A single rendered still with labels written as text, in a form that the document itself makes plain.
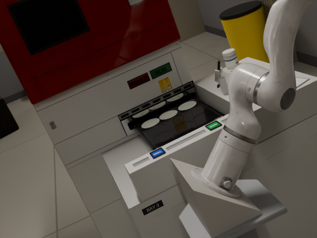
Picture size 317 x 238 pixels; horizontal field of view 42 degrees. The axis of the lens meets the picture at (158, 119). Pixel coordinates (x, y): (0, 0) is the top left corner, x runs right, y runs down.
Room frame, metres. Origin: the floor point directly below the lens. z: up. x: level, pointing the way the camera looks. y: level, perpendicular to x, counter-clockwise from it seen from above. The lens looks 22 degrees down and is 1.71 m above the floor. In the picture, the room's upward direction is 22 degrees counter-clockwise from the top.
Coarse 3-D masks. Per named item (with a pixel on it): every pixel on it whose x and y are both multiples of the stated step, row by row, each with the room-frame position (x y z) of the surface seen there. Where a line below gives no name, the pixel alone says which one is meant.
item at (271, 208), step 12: (240, 180) 1.33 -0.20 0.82; (252, 180) 1.30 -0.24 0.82; (252, 192) 1.23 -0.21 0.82; (264, 192) 1.21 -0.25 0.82; (264, 204) 1.15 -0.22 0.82; (276, 204) 1.12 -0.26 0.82; (180, 216) 1.26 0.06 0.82; (192, 216) 1.23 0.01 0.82; (264, 216) 1.09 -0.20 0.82; (276, 216) 1.09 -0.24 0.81; (192, 228) 1.17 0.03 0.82; (204, 228) 1.15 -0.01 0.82; (240, 228) 1.08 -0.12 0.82; (252, 228) 1.07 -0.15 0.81
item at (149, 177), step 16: (176, 144) 1.53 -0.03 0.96; (192, 144) 1.49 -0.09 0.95; (208, 144) 1.50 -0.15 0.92; (144, 160) 1.51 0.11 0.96; (160, 160) 1.46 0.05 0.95; (192, 160) 1.49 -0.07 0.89; (144, 176) 1.45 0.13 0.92; (160, 176) 1.46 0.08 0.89; (176, 176) 1.47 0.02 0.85; (144, 192) 1.44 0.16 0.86; (160, 192) 1.46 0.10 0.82
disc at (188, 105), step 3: (186, 102) 2.07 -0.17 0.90; (189, 102) 2.06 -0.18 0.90; (192, 102) 2.04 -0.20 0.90; (195, 102) 2.02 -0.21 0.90; (180, 105) 2.07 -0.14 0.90; (183, 105) 2.05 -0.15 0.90; (186, 105) 2.03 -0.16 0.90; (189, 105) 2.02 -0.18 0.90; (192, 105) 2.00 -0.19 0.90; (180, 108) 2.03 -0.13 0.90; (183, 108) 2.01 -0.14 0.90; (186, 108) 2.00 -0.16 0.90; (189, 108) 1.98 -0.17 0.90
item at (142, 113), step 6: (186, 90) 2.13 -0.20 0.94; (192, 90) 2.14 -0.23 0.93; (174, 96) 2.12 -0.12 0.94; (180, 96) 2.12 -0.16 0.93; (162, 102) 2.11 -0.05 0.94; (168, 102) 2.11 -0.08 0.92; (150, 108) 2.09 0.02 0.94; (156, 108) 2.10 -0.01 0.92; (138, 114) 2.08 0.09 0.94; (144, 114) 2.09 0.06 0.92; (126, 120) 2.07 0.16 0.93; (132, 120) 2.07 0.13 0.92; (126, 126) 2.07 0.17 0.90; (126, 132) 2.06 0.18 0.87; (132, 132) 2.07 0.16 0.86
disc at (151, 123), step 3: (147, 120) 2.04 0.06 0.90; (150, 120) 2.02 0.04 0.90; (153, 120) 2.01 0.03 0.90; (156, 120) 1.99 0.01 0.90; (144, 123) 2.02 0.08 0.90; (147, 123) 2.00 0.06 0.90; (150, 123) 1.99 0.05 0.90; (153, 123) 1.97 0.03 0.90; (156, 123) 1.96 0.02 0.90; (144, 126) 1.98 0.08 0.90; (147, 126) 1.97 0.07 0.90; (150, 126) 1.95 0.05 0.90
